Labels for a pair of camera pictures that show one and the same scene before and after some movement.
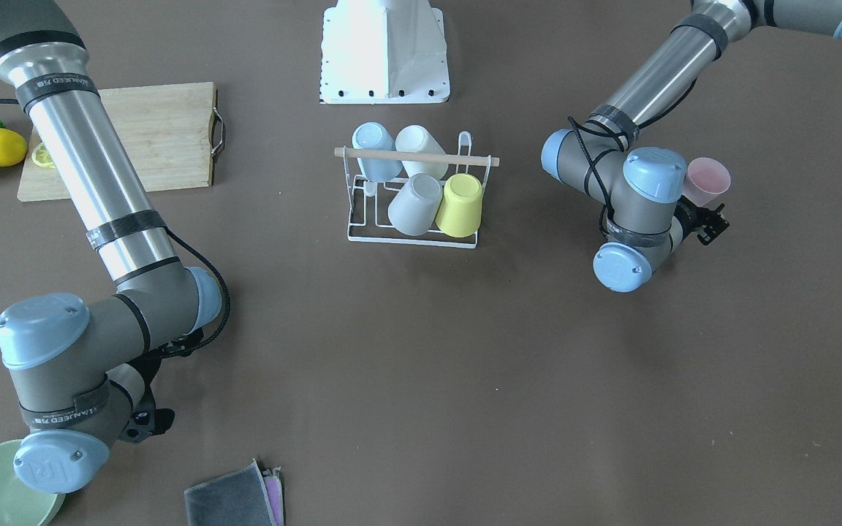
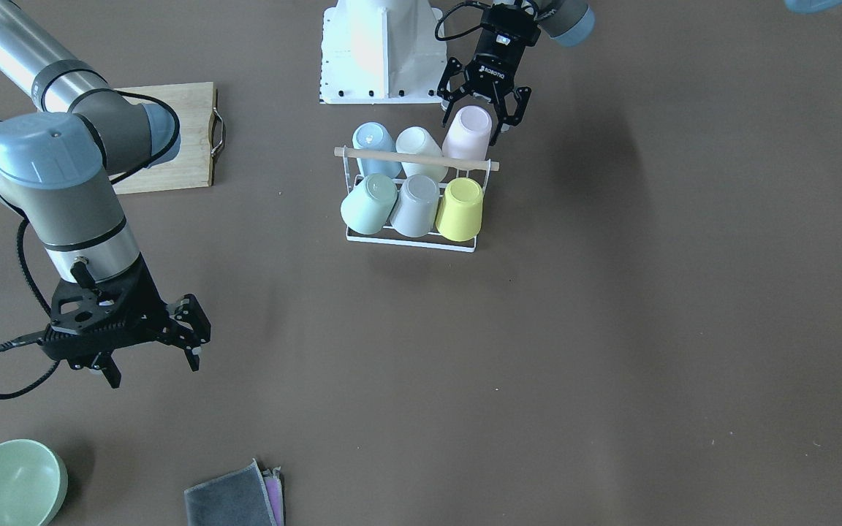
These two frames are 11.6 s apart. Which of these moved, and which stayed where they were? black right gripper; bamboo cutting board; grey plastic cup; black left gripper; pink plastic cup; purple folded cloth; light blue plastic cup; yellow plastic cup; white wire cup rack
Moved: pink plastic cup; black left gripper; black right gripper
Stayed: purple folded cloth; white wire cup rack; bamboo cutting board; light blue plastic cup; yellow plastic cup; grey plastic cup
